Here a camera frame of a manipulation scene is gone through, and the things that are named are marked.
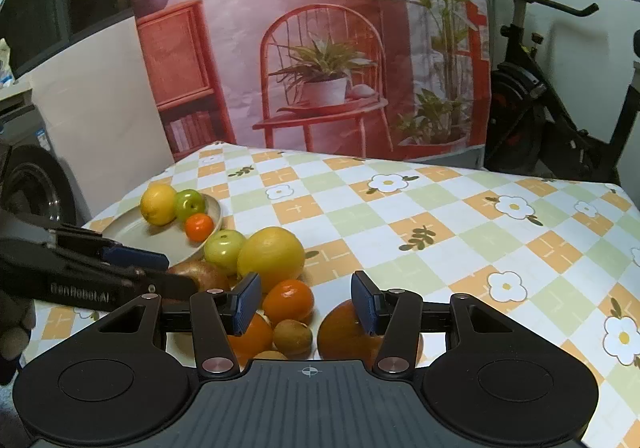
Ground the person's left hand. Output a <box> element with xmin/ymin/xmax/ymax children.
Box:
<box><xmin>0</xmin><ymin>285</ymin><xmax>37</xmax><ymax>386</ymax></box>

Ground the mandarin orange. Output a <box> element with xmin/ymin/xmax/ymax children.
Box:
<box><xmin>185</xmin><ymin>213</ymin><xmax>216</xmax><ymax>243</ymax></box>
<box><xmin>227</xmin><ymin>313</ymin><xmax>274</xmax><ymax>369</ymax></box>
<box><xmin>262</xmin><ymin>279</ymin><xmax>315</xmax><ymax>326</ymax></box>

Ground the brown kiwi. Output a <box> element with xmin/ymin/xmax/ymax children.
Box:
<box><xmin>272</xmin><ymin>319</ymin><xmax>314</xmax><ymax>356</ymax></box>

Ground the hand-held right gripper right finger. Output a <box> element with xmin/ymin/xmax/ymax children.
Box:
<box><xmin>351</xmin><ymin>270</ymin><xmax>523</xmax><ymax>375</ymax></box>

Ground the green apple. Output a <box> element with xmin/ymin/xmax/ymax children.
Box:
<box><xmin>174</xmin><ymin>189</ymin><xmax>207</xmax><ymax>223</ymax></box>
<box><xmin>203</xmin><ymin>229</ymin><xmax>247</xmax><ymax>277</ymax></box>

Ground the yellow grapefruit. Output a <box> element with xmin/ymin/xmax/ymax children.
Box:
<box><xmin>236</xmin><ymin>227</ymin><xmax>306</xmax><ymax>293</ymax></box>

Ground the grey washing machine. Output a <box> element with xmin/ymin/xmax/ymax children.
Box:
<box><xmin>0</xmin><ymin>88</ymin><xmax>93</xmax><ymax>229</ymax></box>

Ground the grey plastic box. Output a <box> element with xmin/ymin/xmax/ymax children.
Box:
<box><xmin>400</xmin><ymin>147</ymin><xmax>486</xmax><ymax>172</ymax></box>

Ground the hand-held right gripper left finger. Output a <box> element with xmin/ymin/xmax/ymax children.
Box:
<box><xmin>95</xmin><ymin>272</ymin><xmax>262</xmax><ymax>376</ymax></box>

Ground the large red apple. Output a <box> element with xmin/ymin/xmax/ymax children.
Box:
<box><xmin>317</xmin><ymin>299</ymin><xmax>425</xmax><ymax>374</ymax></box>

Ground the yellow lemon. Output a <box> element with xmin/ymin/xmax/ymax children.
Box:
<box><xmin>140</xmin><ymin>183</ymin><xmax>178</xmax><ymax>227</ymax></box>

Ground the beige round plate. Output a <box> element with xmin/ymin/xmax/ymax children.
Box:
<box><xmin>101</xmin><ymin>193</ymin><xmax>223</xmax><ymax>271</ymax></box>

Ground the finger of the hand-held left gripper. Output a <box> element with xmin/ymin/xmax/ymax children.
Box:
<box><xmin>50</xmin><ymin>224</ymin><xmax>169</xmax><ymax>269</ymax></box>
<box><xmin>112</xmin><ymin>265</ymin><xmax>200</xmax><ymax>301</ymax></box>

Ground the black exercise bike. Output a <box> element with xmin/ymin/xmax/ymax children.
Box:
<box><xmin>482</xmin><ymin>0</ymin><xmax>640</xmax><ymax>186</ymax></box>

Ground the small dark red apple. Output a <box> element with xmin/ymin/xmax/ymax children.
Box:
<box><xmin>167</xmin><ymin>260</ymin><xmax>232</xmax><ymax>301</ymax></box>

